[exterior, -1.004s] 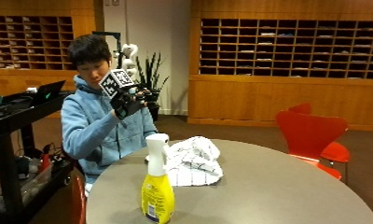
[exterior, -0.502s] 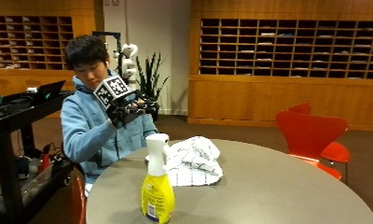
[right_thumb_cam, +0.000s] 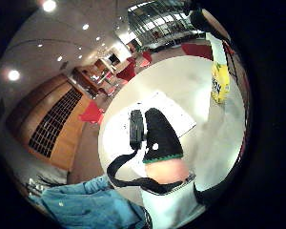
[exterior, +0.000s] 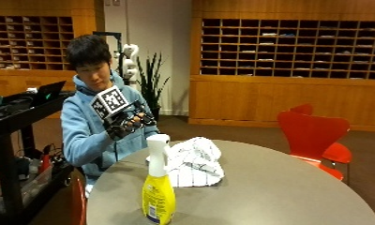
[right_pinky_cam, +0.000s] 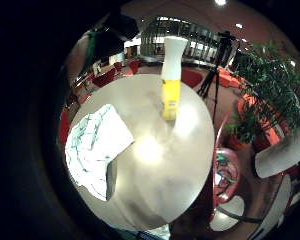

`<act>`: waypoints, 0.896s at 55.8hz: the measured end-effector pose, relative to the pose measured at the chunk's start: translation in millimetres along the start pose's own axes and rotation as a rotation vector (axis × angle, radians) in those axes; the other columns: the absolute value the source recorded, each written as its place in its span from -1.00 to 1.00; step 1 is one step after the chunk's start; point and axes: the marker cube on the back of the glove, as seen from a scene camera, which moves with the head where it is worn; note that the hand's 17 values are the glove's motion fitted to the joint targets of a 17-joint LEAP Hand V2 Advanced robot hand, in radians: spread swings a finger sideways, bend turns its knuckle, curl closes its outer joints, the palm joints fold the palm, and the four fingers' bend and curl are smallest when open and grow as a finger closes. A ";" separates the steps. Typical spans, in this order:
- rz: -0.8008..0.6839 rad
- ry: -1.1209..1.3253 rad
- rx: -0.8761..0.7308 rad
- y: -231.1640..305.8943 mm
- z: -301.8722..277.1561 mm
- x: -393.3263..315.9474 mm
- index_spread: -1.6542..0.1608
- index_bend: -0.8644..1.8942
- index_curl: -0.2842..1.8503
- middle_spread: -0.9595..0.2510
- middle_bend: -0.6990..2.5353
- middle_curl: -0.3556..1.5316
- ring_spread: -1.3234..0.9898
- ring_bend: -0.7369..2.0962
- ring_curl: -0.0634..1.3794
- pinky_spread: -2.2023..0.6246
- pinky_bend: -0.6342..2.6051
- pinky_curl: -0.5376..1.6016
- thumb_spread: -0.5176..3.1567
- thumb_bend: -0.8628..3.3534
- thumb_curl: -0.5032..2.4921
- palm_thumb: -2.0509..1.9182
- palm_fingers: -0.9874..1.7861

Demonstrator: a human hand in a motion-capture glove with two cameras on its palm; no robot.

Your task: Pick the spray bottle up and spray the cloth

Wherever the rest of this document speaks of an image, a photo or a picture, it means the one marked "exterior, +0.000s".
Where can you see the white marker cube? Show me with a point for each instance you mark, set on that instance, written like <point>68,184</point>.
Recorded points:
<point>108,101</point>

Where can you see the yellow spray bottle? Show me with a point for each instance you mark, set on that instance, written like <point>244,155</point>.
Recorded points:
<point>158,190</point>

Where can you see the the person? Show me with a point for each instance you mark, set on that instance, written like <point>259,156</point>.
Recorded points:
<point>82,131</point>

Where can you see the wooden mailbox shelf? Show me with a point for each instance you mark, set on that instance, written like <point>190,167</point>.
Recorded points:
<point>294,48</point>
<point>30,42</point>

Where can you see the red chair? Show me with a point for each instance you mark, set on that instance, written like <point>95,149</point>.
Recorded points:
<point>312,136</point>
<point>78,200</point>
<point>332,150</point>

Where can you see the white striped cloth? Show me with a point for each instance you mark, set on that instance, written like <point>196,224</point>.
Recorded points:
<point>194,164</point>

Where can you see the black utility cart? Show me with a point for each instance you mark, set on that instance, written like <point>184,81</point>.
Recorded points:
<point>17,156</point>

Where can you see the black laptop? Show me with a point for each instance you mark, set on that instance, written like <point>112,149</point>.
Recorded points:
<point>47,92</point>

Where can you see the green potted plant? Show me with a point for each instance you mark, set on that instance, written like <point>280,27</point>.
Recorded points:
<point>151,82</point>

